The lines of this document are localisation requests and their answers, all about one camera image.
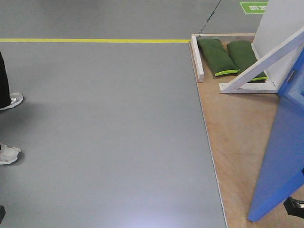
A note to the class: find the green floor sign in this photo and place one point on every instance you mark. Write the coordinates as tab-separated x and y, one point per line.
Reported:
257	7

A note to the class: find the wooden plywood platform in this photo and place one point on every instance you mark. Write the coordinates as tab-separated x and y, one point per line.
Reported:
239	126

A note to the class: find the green sandbag left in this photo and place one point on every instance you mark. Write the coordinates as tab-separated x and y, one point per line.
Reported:
217	57

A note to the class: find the white wall panel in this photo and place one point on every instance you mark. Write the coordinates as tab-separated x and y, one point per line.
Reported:
281	19

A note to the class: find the black robot part right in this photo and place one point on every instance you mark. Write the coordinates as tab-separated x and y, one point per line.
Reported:
294	207

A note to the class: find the white wooden base frame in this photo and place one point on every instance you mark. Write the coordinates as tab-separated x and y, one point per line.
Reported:
198	59

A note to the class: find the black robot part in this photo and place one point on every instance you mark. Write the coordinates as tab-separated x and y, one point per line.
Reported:
2	213
294	207

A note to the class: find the green sandbag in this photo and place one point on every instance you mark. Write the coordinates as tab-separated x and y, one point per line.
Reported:
242	54
217	57

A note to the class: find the black robot part left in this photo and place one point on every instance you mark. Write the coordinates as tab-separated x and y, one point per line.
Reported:
2	213

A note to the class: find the green sandbag right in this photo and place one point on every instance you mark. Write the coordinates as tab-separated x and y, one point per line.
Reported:
242	54

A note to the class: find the blue door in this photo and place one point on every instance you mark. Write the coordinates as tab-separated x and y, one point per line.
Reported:
282	169

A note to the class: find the white diagonal brace beam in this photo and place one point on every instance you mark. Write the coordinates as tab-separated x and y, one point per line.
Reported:
241	83

